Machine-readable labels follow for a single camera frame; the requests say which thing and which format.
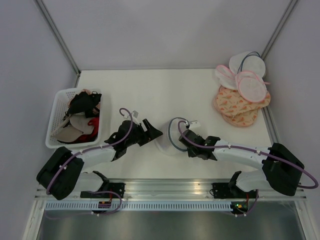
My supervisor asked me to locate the white slotted cable duct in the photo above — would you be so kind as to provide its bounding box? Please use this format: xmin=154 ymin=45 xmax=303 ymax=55
xmin=45 ymin=200 xmax=233 ymax=212

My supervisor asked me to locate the pink trimmed mesh bag back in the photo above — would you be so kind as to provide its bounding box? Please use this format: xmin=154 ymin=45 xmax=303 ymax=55
xmin=215 ymin=65 xmax=238 ymax=90

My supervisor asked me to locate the right arm base black plate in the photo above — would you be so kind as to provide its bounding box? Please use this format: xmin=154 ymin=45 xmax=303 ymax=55
xmin=209 ymin=182 xmax=242 ymax=199

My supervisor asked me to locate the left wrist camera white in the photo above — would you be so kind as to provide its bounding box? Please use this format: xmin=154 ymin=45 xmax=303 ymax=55
xmin=123 ymin=110 xmax=140 ymax=125

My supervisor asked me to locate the white mesh laundry bag blue trim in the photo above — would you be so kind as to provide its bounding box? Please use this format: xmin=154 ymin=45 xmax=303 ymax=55
xmin=155 ymin=117 xmax=187 ymax=156

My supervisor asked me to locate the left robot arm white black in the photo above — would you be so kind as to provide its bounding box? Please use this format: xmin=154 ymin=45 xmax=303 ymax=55
xmin=36 ymin=119 xmax=163 ymax=200

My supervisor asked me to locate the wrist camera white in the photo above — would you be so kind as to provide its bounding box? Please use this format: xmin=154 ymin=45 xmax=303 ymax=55
xmin=185 ymin=120 xmax=201 ymax=130
xmin=123 ymin=110 xmax=140 ymax=125

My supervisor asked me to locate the floral orange laundry bag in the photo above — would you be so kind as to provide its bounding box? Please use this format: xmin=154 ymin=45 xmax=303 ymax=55
xmin=213 ymin=87 xmax=271 ymax=117
xmin=222 ymin=109 xmax=258 ymax=127

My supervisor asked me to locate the left arm base black plate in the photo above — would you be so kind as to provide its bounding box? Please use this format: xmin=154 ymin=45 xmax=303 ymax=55
xmin=80 ymin=182 xmax=125 ymax=199

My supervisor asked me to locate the beige bra in basket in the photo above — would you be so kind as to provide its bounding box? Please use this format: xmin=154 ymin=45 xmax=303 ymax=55
xmin=51 ymin=115 xmax=95 ymax=144

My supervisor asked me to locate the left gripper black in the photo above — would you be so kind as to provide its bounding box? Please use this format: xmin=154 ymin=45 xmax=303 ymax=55
xmin=125 ymin=119 xmax=163 ymax=147

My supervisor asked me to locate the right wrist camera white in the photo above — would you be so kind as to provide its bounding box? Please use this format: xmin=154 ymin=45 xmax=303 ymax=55
xmin=185 ymin=120 xmax=201 ymax=130

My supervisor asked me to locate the left aluminium frame post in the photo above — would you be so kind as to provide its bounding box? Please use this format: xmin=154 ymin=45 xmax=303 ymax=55
xmin=34 ymin=0 xmax=81 ymax=77

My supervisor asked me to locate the red bra in basket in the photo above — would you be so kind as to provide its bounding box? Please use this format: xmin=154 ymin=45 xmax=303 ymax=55
xmin=74 ymin=117 xmax=100 ymax=144

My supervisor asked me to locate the pink trimmed mesh bag front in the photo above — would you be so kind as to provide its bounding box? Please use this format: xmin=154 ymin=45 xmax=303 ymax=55
xmin=235 ymin=71 xmax=270 ymax=103

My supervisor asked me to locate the white mesh bag blue zipper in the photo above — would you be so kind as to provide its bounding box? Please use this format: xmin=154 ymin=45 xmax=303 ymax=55
xmin=228 ymin=51 xmax=266 ymax=78

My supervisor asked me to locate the floral orange laundry bag upper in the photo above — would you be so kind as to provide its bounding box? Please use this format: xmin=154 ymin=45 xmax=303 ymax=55
xmin=213 ymin=87 xmax=271 ymax=117

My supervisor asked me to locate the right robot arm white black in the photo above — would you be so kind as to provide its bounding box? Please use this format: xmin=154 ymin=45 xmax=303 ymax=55
xmin=179 ymin=129 xmax=305 ymax=198

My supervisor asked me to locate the right aluminium frame post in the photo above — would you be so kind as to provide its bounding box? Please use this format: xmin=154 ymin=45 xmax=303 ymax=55
xmin=261 ymin=0 xmax=300 ymax=60

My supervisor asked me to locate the black bra in basket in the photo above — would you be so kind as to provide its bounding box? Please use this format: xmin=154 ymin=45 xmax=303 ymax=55
xmin=67 ymin=91 xmax=102 ymax=118

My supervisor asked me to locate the aluminium rail front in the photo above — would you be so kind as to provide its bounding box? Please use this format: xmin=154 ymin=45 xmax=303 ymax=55
xmin=34 ymin=177 xmax=307 ymax=202

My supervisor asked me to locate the floral orange laundry bag lower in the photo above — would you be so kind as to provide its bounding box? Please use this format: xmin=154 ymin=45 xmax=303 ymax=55
xmin=222 ymin=109 xmax=258 ymax=127

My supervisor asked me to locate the pink trimmed mesh bag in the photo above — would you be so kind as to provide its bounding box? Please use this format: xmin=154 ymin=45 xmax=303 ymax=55
xmin=215 ymin=65 xmax=238 ymax=90
xmin=235 ymin=71 xmax=270 ymax=103

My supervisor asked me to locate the aluminium frame post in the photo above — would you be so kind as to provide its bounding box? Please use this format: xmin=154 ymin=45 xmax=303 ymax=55
xmin=261 ymin=0 xmax=300 ymax=60
xmin=34 ymin=0 xmax=81 ymax=77

